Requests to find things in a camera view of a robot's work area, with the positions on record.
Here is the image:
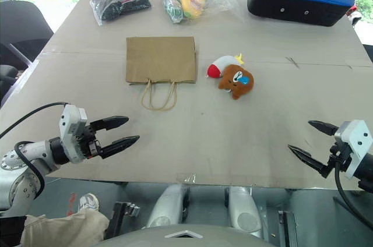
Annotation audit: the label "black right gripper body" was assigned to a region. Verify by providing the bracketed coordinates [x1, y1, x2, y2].
[328, 140, 354, 171]

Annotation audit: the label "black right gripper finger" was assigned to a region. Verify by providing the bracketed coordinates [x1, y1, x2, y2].
[307, 120, 339, 137]
[287, 143, 330, 179]

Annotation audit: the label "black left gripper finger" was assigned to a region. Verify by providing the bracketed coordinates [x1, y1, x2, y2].
[100, 135, 140, 160]
[93, 115, 130, 132]

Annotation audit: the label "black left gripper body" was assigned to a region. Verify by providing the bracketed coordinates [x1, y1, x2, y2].
[77, 120, 104, 160]

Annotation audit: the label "black items in plastic bag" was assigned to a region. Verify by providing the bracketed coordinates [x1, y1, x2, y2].
[89, 0, 153, 27]

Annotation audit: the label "white sneaker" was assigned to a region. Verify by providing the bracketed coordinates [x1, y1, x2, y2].
[78, 192, 101, 211]

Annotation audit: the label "black table clamp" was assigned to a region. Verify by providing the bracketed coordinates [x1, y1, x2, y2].
[104, 201, 141, 239]

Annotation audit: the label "silver left robot leg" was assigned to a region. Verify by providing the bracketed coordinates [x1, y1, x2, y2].
[145, 184, 191, 229]

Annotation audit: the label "silver robot leg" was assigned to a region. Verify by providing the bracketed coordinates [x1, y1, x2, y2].
[226, 185, 265, 239]
[145, 184, 191, 229]

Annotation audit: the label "silver right robot leg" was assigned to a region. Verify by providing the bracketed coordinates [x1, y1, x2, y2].
[226, 185, 265, 239]

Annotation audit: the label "beige trouser leg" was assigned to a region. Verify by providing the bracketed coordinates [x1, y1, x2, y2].
[20, 208, 110, 247]

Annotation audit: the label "brown plush toy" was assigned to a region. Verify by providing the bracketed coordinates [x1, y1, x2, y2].
[218, 63, 255, 101]

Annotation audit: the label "grey robot torso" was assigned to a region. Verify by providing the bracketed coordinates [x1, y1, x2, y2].
[98, 223, 278, 247]

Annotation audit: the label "red white plush toy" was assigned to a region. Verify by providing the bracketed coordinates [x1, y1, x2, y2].
[206, 52, 244, 79]

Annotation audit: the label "green plush toy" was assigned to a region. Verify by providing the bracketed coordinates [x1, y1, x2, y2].
[164, 0, 185, 24]

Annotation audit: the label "black chair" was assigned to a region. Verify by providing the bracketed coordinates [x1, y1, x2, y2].
[0, 0, 55, 105]

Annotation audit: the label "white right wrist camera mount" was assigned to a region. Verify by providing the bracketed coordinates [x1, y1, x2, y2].
[334, 119, 373, 180]

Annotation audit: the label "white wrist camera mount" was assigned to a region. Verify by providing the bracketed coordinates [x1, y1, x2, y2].
[334, 119, 373, 180]
[59, 104, 89, 163]

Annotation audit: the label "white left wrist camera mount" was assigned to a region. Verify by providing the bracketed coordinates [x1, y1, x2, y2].
[59, 104, 89, 163]

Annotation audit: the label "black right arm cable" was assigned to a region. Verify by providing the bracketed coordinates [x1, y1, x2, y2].
[334, 161, 373, 232]

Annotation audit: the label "brown paper bag with handles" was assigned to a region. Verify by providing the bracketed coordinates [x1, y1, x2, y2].
[125, 36, 199, 111]

